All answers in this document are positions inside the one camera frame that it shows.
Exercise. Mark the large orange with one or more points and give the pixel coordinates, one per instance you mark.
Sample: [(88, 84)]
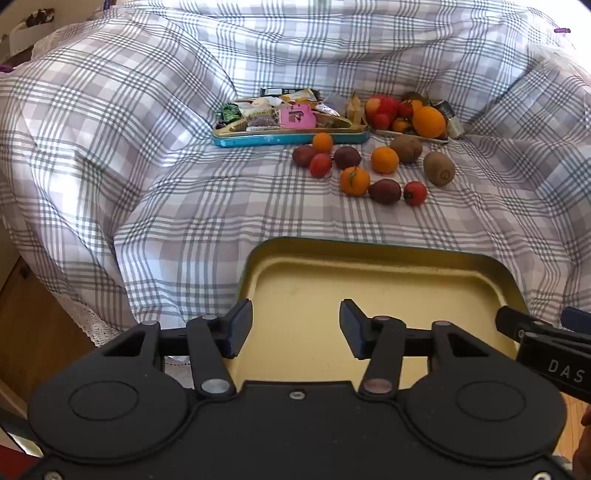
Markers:
[(429, 122)]

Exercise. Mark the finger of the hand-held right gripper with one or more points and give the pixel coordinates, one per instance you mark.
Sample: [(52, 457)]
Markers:
[(579, 320), (517, 323)]

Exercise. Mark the dark snack packet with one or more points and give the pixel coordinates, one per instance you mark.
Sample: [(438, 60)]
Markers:
[(277, 92)]

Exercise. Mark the brown kiwi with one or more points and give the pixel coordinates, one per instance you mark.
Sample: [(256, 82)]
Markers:
[(439, 168), (414, 97), (406, 148)]

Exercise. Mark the kraft paper bag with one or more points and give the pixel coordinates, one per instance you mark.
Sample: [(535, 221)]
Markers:
[(355, 108)]

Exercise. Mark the yellow snack packet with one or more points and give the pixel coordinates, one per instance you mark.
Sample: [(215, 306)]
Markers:
[(300, 95)]

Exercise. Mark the white fruit tray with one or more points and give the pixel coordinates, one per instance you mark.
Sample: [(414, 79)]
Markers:
[(431, 138)]

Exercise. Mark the gold metal tray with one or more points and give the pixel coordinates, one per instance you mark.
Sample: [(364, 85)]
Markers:
[(369, 286)]

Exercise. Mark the red apple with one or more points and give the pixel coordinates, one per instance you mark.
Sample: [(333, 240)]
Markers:
[(383, 107)]

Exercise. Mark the white candy wrapper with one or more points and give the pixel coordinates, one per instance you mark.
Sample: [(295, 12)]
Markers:
[(258, 104)]

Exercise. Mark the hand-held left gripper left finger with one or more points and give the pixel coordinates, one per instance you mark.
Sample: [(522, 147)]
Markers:
[(238, 330)]

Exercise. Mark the brown snack bar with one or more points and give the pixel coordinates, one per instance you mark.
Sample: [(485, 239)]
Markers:
[(263, 120)]

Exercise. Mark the white cardboard box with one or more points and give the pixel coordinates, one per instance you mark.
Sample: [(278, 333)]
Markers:
[(21, 41)]

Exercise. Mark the red strawberry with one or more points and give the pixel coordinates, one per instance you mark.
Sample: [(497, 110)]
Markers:
[(406, 110)]

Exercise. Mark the white lace bed skirt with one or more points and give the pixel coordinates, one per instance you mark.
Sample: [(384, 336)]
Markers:
[(92, 323)]

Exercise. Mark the person's right hand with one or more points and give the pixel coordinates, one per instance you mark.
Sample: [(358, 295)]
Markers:
[(584, 447)]

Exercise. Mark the silver foil packet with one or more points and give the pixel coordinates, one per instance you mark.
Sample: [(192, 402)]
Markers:
[(333, 102)]

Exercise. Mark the pink snack packet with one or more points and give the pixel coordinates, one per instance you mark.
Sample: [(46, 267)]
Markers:
[(298, 117)]

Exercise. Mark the blue snack tin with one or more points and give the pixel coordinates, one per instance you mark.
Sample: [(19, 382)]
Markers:
[(286, 137)]

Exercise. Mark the green foil candy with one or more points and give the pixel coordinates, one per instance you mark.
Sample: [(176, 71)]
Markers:
[(229, 112)]

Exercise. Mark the red tomato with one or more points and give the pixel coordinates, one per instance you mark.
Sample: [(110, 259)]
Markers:
[(415, 194), (321, 165), (381, 121)]

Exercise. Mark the purple passion fruit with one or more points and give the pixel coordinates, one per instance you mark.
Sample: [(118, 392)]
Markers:
[(347, 158), (384, 191), (304, 156)]

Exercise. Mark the leafy mandarin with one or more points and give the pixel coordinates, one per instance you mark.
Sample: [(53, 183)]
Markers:
[(400, 125), (355, 181)]

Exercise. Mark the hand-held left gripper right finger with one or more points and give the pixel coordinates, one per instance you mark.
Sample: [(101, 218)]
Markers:
[(353, 330)]

